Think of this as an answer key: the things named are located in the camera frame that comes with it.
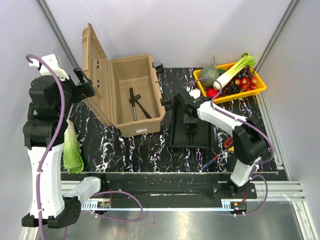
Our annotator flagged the black tool box tray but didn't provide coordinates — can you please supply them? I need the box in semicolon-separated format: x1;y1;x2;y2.
169;94;213;149

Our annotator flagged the tan plastic tool box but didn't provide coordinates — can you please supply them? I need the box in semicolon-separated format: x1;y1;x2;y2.
82;23;166;138

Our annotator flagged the claw hammer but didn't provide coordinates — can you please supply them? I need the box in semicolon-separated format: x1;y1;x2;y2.
129;87;137;121

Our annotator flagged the blue red screwdriver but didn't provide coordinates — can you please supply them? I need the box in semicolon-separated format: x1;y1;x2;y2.
201;149;228;170

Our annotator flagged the black rubber mallet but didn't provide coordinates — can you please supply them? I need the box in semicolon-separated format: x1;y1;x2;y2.
134;94;152;119

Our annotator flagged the yellow utility knife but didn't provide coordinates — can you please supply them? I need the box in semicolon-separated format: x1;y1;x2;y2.
228;147;235;154

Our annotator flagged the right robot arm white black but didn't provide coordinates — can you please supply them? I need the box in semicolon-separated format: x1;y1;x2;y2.
174;91;274;198

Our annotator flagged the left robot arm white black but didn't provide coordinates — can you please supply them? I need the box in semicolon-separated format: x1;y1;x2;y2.
21;53;109;229

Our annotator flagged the red apple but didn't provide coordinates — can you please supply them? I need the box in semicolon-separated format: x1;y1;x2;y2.
206;88;219;99

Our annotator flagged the green melon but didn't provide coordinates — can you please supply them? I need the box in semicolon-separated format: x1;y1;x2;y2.
198;66;220;88

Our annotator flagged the dark grape bunch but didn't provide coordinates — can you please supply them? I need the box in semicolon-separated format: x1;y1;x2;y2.
219;66;253;97

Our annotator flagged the avocado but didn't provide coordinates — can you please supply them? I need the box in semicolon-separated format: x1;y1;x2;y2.
218;69;226;76

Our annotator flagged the black marble pattern mat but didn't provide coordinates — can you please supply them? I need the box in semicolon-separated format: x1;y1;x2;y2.
69;67;262;173

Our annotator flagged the red yellow cherry cluster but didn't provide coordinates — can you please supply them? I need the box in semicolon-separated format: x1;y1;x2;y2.
233;76;258;92

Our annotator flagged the napa cabbage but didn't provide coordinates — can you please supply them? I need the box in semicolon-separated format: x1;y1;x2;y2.
63;119;84;174

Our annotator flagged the yellow plastic tray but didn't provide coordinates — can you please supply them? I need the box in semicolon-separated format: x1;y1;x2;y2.
193;66;267;104

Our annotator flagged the leek with green leaves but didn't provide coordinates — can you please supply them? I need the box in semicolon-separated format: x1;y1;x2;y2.
213;53;258;90

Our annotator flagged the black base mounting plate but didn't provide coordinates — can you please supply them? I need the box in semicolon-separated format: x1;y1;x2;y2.
79;171;258;209

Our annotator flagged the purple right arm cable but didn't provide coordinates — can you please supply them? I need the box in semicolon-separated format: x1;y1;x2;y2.
187;77;275;217

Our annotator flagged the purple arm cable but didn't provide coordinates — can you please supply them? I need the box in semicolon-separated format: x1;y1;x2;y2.
25;53;144;240
187;77;275;217

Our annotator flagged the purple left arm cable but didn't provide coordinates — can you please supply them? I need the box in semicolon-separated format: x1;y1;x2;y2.
25;53;144;240

